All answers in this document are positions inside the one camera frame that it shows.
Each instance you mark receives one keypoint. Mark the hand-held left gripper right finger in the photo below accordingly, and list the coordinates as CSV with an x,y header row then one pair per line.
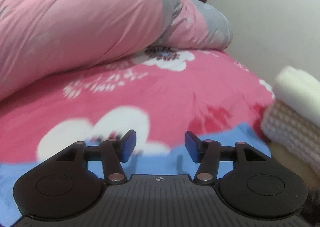
x,y
192,145

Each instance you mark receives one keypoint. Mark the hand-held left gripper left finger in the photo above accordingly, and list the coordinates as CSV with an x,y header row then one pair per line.
x,y
128,145

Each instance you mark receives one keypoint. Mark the blue t-shirt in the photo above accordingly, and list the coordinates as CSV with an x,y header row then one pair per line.
x,y
162,159

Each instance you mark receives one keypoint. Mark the pink floral fleece blanket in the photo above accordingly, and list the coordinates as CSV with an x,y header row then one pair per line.
x,y
175,97

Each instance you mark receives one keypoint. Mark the pink checked folded garment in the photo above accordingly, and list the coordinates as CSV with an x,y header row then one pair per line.
x,y
292,132

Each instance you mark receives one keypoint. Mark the beige folded garment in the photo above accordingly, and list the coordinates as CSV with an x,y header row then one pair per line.
x,y
292,167

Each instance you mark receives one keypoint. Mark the cream folded garment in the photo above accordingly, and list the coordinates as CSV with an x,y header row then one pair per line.
x,y
300,92

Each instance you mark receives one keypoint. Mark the pink and grey floral duvet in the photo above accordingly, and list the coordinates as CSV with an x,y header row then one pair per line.
x,y
87,21

